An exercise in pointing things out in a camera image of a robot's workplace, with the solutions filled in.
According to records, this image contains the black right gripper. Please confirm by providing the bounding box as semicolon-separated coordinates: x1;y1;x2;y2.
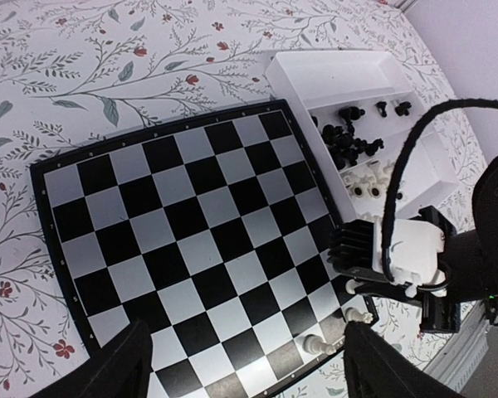
348;281;461;334

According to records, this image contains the black pawn apart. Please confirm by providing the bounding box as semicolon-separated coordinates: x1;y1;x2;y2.
375;101;388;118

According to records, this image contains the white chess pieces pile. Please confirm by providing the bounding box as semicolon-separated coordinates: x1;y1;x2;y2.
341;160;395;221

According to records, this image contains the black grey chessboard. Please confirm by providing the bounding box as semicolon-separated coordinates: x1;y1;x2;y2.
30;100;378;397

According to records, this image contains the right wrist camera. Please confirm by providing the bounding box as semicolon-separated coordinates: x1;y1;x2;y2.
327;206;457;303

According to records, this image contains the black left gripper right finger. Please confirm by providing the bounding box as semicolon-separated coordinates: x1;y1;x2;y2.
344;322;460;398

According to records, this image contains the floral table mat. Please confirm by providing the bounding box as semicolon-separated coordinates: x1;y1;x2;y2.
0;1;456;397

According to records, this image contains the black chess pieces pile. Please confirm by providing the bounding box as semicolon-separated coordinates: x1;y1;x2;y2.
310;106;384;171

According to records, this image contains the black piece far apart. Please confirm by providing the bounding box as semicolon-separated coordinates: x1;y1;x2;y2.
394;101;412;117

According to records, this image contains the aluminium front rail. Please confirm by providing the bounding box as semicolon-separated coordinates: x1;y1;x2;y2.
423;302;498;392

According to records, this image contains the right metal frame post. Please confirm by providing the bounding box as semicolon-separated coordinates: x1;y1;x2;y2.
395;0;418;12

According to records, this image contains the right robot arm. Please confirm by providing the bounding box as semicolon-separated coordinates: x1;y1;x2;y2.
329;99;498;333

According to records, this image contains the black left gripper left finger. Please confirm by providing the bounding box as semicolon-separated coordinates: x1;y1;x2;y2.
34;320;153;397

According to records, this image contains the white chess piece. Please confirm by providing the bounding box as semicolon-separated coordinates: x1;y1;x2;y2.
344;308;374;324
302;334;337;356

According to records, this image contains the white plastic tray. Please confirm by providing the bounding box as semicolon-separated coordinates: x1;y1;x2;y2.
264;49;460;225

